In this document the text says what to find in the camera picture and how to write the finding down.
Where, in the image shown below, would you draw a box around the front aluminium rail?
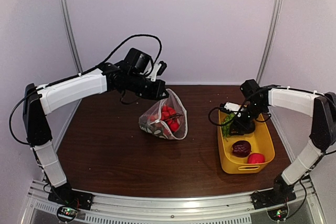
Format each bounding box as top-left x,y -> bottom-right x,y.
26,179 -> 323,224

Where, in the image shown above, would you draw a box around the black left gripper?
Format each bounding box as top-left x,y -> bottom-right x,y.
127,71 -> 169,100

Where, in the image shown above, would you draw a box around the green toy grapes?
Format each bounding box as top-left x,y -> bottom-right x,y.
221,113 -> 235,138

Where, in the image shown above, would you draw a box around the black right camera cable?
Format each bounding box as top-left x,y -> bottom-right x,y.
208,107 -> 237,127

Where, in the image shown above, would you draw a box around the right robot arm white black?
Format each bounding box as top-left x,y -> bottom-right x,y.
224,79 -> 335,204

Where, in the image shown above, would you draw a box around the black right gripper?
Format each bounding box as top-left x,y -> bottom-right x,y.
229,101 -> 267,135

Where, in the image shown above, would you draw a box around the black left camera cable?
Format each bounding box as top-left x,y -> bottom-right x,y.
34,34 -> 162,88

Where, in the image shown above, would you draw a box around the left circuit board with leds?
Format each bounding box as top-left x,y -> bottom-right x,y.
56,206 -> 78,222

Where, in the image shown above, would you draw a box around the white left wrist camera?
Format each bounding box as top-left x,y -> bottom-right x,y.
149,61 -> 167,82

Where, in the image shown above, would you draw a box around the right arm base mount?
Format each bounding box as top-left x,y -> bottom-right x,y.
250,186 -> 297,210

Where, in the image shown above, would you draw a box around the black camera cable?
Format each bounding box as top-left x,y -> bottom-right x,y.
208,107 -> 237,127
34,34 -> 162,88

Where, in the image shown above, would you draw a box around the dark red toy beet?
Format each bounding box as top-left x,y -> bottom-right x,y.
232,140 -> 251,158

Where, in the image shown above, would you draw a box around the right circuit board with leds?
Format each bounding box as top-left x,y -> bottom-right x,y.
267,208 -> 289,221

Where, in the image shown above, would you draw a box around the clear polka dot zip bag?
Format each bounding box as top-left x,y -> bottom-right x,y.
139,89 -> 188,140

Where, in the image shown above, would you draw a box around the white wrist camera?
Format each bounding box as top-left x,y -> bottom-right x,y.
219,102 -> 246,114
149,61 -> 167,82

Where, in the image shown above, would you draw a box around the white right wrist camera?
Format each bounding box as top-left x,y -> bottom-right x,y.
219,102 -> 246,114

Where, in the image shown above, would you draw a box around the aluminium frame post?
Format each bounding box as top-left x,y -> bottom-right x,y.
256,0 -> 284,84
60,0 -> 83,73

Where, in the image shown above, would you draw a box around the right aluminium frame post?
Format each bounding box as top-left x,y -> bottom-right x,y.
256,0 -> 284,84

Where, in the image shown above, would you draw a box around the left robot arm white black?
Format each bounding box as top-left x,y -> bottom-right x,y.
23,48 -> 169,205

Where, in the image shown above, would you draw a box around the left aluminium frame post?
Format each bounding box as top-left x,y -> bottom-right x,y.
60,0 -> 83,73

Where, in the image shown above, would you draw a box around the circuit board with leds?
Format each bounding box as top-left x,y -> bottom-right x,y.
267,208 -> 289,221
56,206 -> 78,222

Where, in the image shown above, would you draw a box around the yellow plastic basket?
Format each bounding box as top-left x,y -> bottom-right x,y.
217,114 -> 275,174

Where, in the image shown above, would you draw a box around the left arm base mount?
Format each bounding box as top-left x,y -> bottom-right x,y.
48,187 -> 93,210

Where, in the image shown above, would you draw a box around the red toy cherries bunch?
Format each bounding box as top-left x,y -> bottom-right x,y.
159,105 -> 183,132

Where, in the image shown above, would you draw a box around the pink toy fruit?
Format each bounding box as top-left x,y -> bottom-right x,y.
247,153 -> 265,164

